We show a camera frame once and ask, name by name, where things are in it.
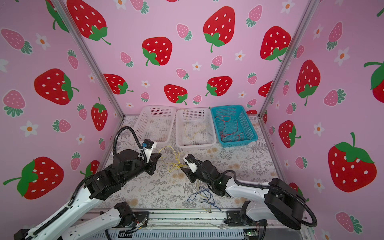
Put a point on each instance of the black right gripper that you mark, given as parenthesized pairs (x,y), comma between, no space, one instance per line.
(189,173)

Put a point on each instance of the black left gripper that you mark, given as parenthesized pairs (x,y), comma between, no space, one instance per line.
(152,162)

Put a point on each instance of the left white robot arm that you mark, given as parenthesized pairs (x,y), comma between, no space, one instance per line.
(95,189)

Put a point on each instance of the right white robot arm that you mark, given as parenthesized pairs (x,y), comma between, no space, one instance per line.
(274,200)

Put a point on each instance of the left white plastic basket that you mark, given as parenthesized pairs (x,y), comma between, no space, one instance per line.
(155,123)

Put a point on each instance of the white plastic basket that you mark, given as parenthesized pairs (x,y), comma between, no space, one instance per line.
(155,123)
(195,128)

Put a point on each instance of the middle white plastic basket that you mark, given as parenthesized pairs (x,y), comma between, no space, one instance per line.
(195,128)

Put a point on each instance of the teal plastic basket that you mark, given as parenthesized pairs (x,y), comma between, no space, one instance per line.
(233,126)

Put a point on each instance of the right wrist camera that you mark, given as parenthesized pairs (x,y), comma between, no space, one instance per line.
(193,167)

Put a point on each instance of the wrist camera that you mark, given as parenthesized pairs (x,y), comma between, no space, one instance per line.
(193,167)
(148,147)

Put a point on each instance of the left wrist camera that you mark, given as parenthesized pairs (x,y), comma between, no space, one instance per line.
(148,147)

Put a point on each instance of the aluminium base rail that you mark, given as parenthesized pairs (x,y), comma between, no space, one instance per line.
(199,224)

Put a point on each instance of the left aluminium corner post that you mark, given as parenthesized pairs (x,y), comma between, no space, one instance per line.
(67,19)

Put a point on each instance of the aluminium corner post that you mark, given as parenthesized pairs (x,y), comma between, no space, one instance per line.
(297,37)
(67,19)

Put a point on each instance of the right aluminium corner post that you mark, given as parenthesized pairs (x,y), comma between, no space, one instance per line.
(297,37)

